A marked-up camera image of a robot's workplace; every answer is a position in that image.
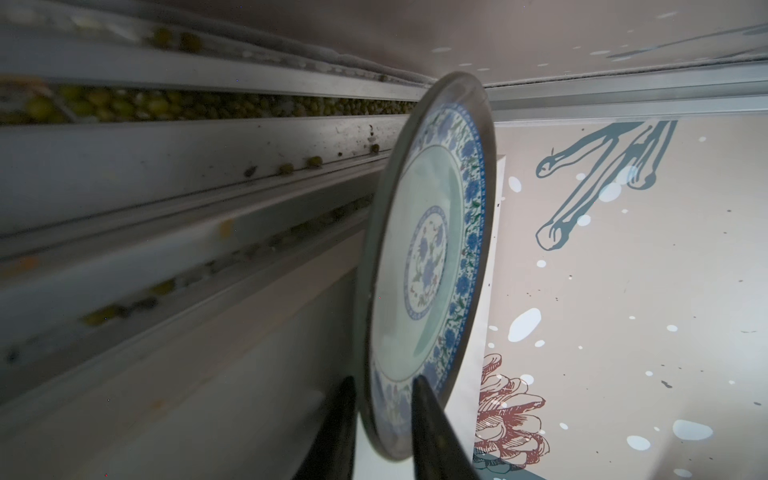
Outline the small teal patterned plate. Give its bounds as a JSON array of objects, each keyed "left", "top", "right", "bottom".
[{"left": 353, "top": 72, "right": 496, "bottom": 461}]

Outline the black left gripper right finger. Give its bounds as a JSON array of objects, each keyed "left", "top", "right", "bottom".
[{"left": 411, "top": 375, "right": 478, "bottom": 480}]

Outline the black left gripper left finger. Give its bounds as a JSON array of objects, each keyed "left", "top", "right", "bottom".
[{"left": 293, "top": 376, "right": 357, "bottom": 480}]

